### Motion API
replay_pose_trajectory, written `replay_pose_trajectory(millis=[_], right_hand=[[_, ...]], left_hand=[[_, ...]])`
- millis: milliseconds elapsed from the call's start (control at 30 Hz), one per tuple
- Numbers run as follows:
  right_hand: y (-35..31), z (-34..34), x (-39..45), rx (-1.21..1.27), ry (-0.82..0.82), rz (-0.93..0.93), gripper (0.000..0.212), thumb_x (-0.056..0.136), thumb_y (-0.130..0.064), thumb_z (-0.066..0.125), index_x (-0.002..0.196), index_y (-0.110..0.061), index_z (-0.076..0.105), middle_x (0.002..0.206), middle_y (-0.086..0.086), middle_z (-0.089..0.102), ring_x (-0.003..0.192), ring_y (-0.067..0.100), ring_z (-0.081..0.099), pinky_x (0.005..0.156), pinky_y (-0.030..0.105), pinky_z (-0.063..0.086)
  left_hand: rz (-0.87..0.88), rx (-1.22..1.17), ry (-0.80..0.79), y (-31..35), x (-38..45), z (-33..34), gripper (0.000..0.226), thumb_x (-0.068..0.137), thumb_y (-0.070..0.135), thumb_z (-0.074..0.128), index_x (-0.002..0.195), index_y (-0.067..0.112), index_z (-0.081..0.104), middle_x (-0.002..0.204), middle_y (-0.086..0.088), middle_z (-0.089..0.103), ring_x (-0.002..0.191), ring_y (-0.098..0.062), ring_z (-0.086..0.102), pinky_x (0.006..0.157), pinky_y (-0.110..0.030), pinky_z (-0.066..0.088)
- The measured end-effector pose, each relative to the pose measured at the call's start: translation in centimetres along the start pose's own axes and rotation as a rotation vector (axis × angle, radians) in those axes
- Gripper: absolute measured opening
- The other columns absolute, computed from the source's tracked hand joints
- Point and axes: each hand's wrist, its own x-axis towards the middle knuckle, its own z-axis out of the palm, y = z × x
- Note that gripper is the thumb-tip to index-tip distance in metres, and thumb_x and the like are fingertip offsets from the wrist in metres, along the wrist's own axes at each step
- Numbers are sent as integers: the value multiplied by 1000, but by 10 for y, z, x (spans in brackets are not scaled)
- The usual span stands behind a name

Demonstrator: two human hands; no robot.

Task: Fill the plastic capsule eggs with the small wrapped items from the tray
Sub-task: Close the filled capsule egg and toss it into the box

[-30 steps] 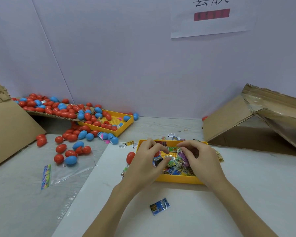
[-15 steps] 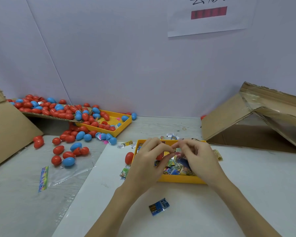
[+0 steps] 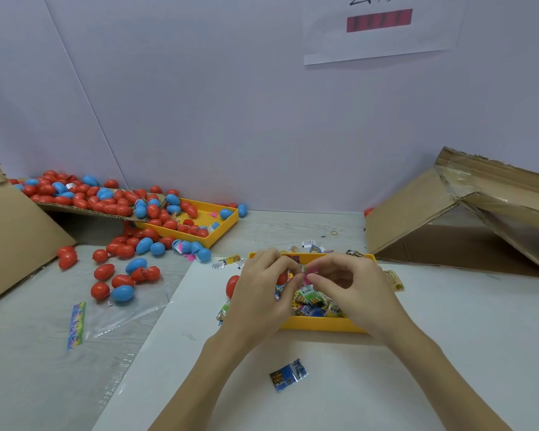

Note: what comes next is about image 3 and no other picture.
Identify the pile of plastic eggs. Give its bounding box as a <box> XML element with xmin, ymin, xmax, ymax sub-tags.
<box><xmin>9</xmin><ymin>170</ymin><xmax>250</xmax><ymax>304</ymax></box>

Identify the clear bag with coloured label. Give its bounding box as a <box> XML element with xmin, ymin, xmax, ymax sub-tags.
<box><xmin>67</xmin><ymin>287</ymin><xmax>172</xmax><ymax>351</ymax></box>

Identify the person's right hand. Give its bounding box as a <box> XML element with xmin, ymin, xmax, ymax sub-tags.
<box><xmin>304</xmin><ymin>254</ymin><xmax>414</xmax><ymax>347</ymax></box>

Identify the white paper sign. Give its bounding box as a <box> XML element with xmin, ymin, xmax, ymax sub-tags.
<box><xmin>302</xmin><ymin>0</ymin><xmax>468</xmax><ymax>66</ymax></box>

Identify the person's left hand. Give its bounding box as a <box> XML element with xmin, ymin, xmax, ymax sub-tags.
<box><xmin>220</xmin><ymin>248</ymin><xmax>305</xmax><ymax>351</ymax></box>

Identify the person's right forearm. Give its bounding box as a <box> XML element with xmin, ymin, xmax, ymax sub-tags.
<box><xmin>381</xmin><ymin>323</ymin><xmax>513</xmax><ymax>431</ymax></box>

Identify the yellow tray under eggs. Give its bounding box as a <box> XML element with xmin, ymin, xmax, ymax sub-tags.
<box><xmin>135</xmin><ymin>198</ymin><xmax>240</xmax><ymax>248</ymax></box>

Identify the torn flattened cardboard box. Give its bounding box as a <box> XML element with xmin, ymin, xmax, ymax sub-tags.
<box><xmin>364</xmin><ymin>146</ymin><xmax>539</xmax><ymax>279</ymax></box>

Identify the yellow label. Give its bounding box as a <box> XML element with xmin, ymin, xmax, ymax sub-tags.
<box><xmin>384</xmin><ymin>270</ymin><xmax>405</xmax><ymax>293</ymax></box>

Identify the yellow plastic tray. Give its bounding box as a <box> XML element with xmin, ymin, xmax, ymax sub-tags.
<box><xmin>247</xmin><ymin>252</ymin><xmax>378</xmax><ymax>334</ymax></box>

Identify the person's left forearm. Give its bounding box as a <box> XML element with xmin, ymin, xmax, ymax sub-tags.
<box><xmin>148</xmin><ymin>332</ymin><xmax>253</xmax><ymax>431</ymax></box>

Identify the blue packet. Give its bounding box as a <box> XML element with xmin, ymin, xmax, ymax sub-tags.
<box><xmin>268</xmin><ymin>358</ymin><xmax>308</xmax><ymax>392</ymax></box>

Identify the tall brown cardboard box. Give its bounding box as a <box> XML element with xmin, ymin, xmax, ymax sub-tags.
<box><xmin>0</xmin><ymin>152</ymin><xmax>77</xmax><ymax>309</ymax></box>

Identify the brown cardboard sheet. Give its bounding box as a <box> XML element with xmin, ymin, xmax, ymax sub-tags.
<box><xmin>36</xmin><ymin>197</ymin><xmax>136</xmax><ymax>216</ymax></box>

